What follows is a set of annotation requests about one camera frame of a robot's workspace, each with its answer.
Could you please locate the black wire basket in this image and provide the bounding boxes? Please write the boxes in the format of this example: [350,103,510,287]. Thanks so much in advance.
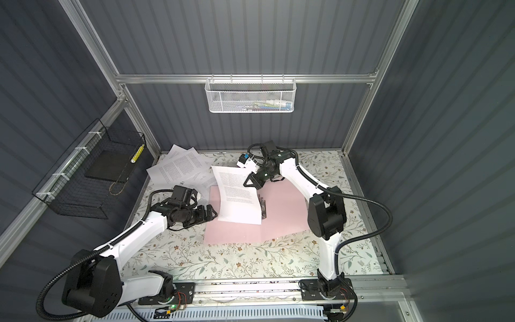
[32,122,146,219]

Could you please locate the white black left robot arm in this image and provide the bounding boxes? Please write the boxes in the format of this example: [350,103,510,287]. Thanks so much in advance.
[62,186,218,317]

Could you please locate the white vented cable duct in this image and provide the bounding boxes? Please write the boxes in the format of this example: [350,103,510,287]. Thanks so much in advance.
[90,305,327,322]

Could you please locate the white wire mesh basket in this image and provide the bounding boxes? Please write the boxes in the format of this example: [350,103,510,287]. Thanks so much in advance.
[205,81,297,114]

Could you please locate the aluminium corner frame post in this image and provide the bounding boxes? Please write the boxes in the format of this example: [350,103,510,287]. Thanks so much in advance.
[59,0,162,158]

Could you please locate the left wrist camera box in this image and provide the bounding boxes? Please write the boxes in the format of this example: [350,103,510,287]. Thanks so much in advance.
[170,185,198,208]

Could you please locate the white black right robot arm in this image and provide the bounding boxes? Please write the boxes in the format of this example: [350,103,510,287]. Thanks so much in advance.
[237,141,347,299]

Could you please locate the pens in white basket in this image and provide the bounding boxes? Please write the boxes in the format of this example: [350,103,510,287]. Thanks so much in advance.
[240,99,294,112]

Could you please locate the pink file folder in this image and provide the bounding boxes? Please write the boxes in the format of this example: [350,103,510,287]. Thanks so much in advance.
[204,180,309,245]

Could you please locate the yellow marker pen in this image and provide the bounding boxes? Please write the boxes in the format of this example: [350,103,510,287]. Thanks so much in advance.
[130,144,146,164]

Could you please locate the horizontal aluminium frame bar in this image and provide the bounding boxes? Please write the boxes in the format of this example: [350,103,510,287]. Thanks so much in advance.
[115,74,376,85]

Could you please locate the black foam pad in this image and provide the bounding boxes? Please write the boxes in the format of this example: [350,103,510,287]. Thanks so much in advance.
[84,150,135,183]

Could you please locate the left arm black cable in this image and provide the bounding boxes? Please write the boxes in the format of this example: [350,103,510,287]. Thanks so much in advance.
[35,188,174,322]

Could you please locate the printed paper sheet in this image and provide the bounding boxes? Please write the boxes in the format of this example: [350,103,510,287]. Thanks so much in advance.
[212,166,262,225]
[189,175,217,203]
[147,148,211,189]

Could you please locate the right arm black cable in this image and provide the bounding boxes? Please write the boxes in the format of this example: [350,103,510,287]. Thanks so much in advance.
[247,142,394,322]

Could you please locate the metal folder clip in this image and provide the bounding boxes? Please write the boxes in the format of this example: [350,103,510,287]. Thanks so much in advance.
[260,197,267,219]

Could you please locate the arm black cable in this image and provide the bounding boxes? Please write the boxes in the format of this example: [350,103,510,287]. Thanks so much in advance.
[247,142,394,322]
[35,188,174,322]

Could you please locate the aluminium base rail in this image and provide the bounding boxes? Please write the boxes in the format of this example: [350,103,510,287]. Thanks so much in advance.
[82,275,407,309]

